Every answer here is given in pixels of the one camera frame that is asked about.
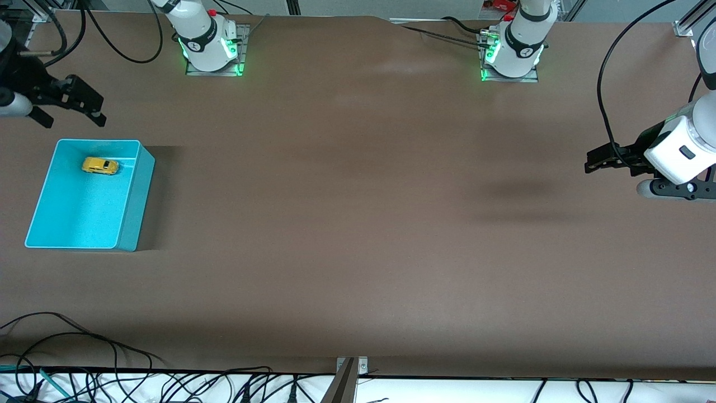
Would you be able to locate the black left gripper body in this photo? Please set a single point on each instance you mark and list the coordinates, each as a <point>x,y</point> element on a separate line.
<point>645,138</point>

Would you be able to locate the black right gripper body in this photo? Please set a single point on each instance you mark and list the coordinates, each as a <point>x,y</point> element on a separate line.
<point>22,77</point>

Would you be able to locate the yellow beetle toy car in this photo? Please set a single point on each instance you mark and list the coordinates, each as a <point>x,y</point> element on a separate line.
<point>99,165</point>

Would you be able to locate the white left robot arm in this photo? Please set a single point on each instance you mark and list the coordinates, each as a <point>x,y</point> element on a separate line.
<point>526,39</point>

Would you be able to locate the dark transparent panel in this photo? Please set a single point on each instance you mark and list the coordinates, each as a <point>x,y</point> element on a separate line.
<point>19,31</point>

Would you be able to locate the turquoise plastic bin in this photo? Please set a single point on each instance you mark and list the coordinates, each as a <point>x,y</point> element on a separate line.
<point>84,207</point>

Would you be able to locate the red object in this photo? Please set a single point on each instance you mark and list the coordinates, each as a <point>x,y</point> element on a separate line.
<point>500,4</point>

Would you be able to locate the black vertical profile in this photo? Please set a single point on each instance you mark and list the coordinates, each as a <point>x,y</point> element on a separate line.
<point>293,6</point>

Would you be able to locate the teal stick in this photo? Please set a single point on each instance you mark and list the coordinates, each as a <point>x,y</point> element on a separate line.
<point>53,382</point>

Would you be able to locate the white board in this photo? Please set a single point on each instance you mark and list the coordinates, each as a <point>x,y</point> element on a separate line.
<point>447,392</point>

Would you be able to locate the dark metal bar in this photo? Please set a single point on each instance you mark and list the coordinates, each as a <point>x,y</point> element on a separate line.
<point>342,386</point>

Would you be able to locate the aluminium frame corner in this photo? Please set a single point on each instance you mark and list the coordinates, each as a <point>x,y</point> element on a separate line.
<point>42,15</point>

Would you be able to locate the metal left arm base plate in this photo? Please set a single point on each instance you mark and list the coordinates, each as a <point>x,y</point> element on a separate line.
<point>509,79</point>

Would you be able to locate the aluminium extrusion rail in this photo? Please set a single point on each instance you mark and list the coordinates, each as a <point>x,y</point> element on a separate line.
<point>685,27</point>

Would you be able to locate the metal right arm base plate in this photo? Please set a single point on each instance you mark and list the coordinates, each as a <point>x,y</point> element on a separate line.
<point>244,56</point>

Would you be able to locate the small metal bracket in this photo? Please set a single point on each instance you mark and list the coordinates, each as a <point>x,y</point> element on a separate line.
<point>362,366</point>

